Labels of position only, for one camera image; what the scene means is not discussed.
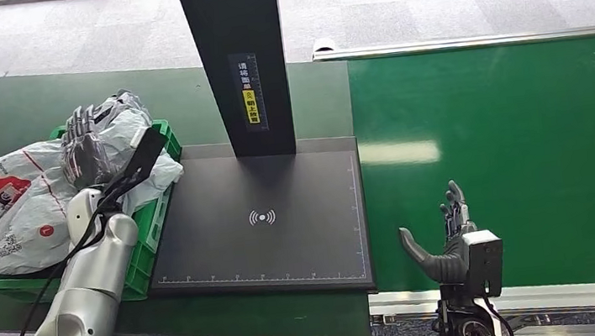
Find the black yellow column label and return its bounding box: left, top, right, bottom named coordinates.
left=227, top=50, right=271, bottom=135

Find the white courier bag red print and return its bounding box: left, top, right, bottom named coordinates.
left=0, top=84, right=195, bottom=278

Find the aluminium conveyor side rail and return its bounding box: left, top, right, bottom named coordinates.
left=311, top=7, right=595, bottom=70

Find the green plastic crate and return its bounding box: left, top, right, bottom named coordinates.
left=0, top=113, right=199, bottom=318

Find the black scanner base pad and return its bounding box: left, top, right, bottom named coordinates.
left=134, top=126, right=377, bottom=317

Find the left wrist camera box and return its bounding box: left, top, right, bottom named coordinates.
left=103, top=124, right=173, bottom=196

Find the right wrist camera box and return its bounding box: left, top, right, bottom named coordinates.
left=461, top=227, right=510, bottom=301

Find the green conveyor belt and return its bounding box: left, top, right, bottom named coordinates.
left=345, top=32, right=595, bottom=314

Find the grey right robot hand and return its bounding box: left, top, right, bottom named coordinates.
left=393, top=177, right=484, bottom=290

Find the black scanner column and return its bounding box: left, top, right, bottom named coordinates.
left=174, top=0, right=298, bottom=167

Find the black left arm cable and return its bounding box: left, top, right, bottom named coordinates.
left=0, top=161, right=164, bottom=336

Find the aluminium conveyor frame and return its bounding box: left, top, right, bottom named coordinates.
left=367, top=266, right=595, bottom=336

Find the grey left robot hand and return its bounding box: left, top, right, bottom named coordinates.
left=54, top=101, right=117, bottom=192

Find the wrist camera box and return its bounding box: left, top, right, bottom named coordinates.
left=103, top=124, right=173, bottom=196
left=461, top=227, right=510, bottom=301

